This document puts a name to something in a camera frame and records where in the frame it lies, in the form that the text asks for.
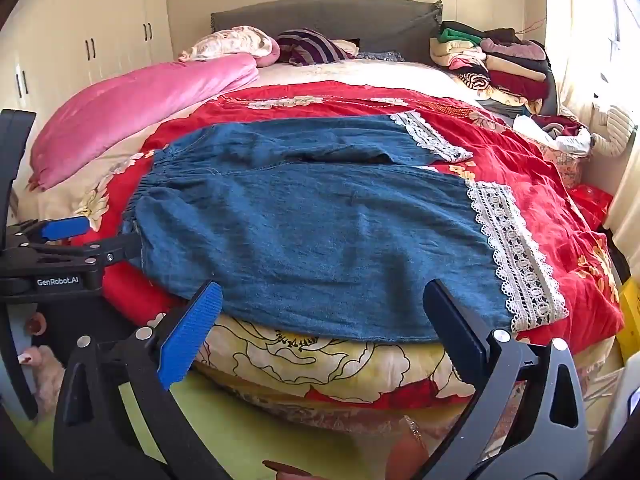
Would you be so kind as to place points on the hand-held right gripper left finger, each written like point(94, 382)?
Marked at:
point(192, 335)

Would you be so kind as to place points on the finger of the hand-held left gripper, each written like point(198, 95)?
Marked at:
point(62, 228)
point(112, 251)

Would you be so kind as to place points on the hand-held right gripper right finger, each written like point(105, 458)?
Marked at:
point(452, 332)

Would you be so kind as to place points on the blue denim pants lace trim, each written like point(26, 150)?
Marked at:
point(300, 220)

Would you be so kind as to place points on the person's left hand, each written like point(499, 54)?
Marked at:
point(47, 377)

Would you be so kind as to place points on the cream floral quilt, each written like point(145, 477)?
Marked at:
point(325, 360)

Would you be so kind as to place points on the pink blanket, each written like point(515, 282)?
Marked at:
point(125, 105)

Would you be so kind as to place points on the red floral bedspread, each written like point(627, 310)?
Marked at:
point(525, 160)

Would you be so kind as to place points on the cream wardrobe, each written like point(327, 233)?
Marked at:
point(100, 10)

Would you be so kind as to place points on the crumpled white red clothing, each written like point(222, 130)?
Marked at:
point(555, 132)

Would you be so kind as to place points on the pink white floral pillow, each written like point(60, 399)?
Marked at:
point(225, 42)

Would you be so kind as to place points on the white knitted cloth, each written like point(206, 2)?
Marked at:
point(615, 130)

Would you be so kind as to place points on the pile of folded clothes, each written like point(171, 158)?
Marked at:
point(500, 65)

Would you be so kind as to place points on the purple striped pillow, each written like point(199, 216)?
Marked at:
point(310, 47)

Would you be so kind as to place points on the blue patterned cloth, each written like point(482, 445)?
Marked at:
point(380, 56)

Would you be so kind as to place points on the light curtain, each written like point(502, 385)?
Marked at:
point(575, 35)

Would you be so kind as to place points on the grey bed headboard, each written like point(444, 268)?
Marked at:
point(350, 17)

